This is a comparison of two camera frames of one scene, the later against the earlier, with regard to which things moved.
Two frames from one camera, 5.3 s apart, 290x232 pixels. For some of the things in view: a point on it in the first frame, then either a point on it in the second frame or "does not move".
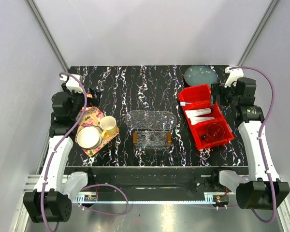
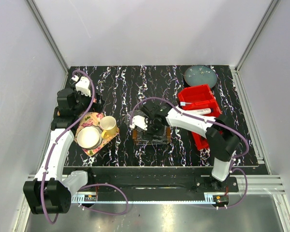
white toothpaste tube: (194, 113) does not move
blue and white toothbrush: (183, 103) does not move
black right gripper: (217, 89) to (150, 133)
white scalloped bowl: (89, 137) does not move
